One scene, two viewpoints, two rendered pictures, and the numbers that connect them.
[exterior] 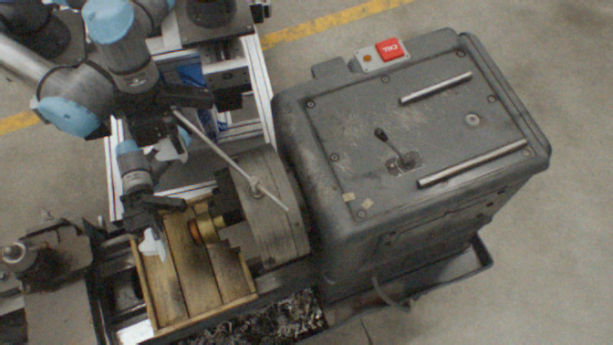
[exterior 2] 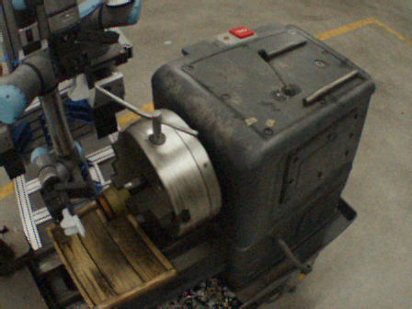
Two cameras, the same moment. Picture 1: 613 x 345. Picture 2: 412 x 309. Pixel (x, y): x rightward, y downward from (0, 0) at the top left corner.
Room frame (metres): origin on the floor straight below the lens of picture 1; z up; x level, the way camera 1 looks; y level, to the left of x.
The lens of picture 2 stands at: (-0.26, 0.20, 1.93)
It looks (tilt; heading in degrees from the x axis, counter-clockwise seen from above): 47 degrees down; 345
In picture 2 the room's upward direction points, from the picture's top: 2 degrees counter-clockwise
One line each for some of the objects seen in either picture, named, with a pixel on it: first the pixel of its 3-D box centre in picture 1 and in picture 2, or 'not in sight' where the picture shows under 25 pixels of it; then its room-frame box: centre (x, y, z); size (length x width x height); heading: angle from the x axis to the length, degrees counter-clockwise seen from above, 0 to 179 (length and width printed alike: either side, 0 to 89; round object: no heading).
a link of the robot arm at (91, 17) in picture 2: not in sight; (89, 16); (1.08, 0.27, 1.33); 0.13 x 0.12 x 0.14; 72
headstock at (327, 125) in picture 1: (395, 155); (272, 115); (0.62, -0.25, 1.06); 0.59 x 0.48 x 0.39; 110
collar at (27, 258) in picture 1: (17, 255); not in sight; (0.34, 0.71, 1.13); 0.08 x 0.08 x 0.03
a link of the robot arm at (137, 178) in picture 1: (137, 184); (50, 180); (0.55, 0.46, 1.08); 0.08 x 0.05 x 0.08; 110
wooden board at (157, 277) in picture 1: (191, 259); (104, 252); (0.39, 0.35, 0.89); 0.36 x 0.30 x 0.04; 20
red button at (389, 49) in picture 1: (389, 50); (241, 33); (0.83, -0.23, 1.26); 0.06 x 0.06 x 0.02; 20
